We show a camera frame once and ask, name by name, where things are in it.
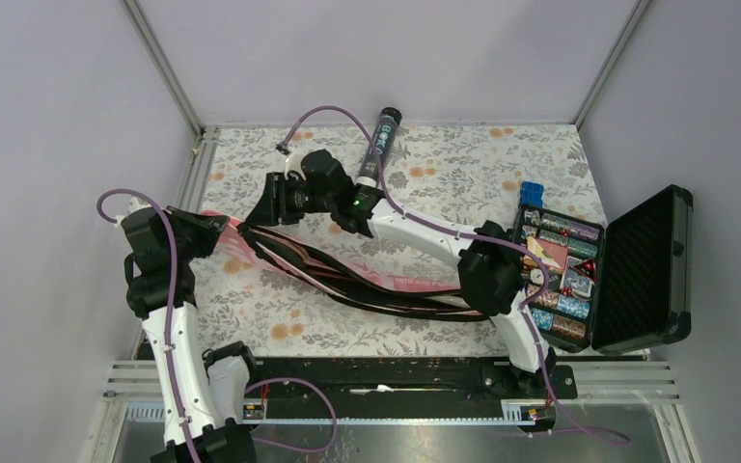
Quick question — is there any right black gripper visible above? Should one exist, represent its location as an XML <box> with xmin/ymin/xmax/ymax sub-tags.
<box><xmin>245</xmin><ymin>173</ymin><xmax>336</xmax><ymax>227</ymax></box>

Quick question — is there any pink racket bag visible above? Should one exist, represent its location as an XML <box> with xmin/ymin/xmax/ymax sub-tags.
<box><xmin>217</xmin><ymin>216</ymin><xmax>488</xmax><ymax>323</ymax></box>

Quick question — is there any black shuttlecock tube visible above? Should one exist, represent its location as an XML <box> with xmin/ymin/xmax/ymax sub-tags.
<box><xmin>355</xmin><ymin>106</ymin><xmax>402</xmax><ymax>187</ymax></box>

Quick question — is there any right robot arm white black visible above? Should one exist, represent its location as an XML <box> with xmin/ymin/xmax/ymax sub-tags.
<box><xmin>245</xmin><ymin>150</ymin><xmax>554</xmax><ymax>397</ymax></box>

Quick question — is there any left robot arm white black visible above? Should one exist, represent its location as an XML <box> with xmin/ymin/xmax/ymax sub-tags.
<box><xmin>119</xmin><ymin>205</ymin><xmax>261</xmax><ymax>462</ymax></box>

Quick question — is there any blue toy car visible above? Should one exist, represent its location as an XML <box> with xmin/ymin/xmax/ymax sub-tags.
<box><xmin>519</xmin><ymin>181</ymin><xmax>545</xmax><ymax>208</ymax></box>

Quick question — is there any black poker chip case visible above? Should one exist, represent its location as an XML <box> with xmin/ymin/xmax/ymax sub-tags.
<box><xmin>510</xmin><ymin>185</ymin><xmax>694</xmax><ymax>355</ymax></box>

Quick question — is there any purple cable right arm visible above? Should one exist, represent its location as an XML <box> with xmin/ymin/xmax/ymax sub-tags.
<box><xmin>275</xmin><ymin>105</ymin><xmax>634</xmax><ymax>449</ymax></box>

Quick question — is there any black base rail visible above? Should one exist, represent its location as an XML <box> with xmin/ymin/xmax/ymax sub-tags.
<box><xmin>246</xmin><ymin>357</ymin><xmax>578</xmax><ymax>420</ymax></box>

